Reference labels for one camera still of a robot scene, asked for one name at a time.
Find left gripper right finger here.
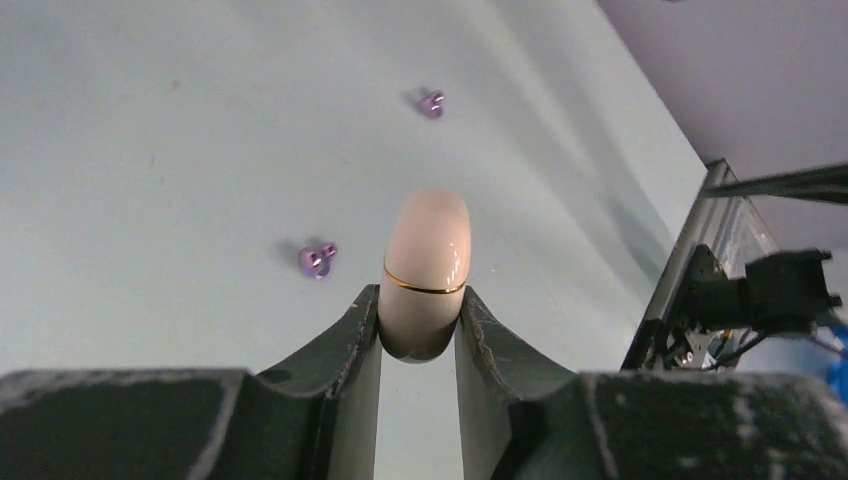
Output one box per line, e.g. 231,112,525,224
455,289,847,479

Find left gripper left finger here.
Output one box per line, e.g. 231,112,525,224
1,285,382,479

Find beige earbud charging case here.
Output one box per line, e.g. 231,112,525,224
377,188,472,363

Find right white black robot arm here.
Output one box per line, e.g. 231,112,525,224
676,164,847,371

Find aluminium frame rail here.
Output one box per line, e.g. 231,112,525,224
621,158,780,372

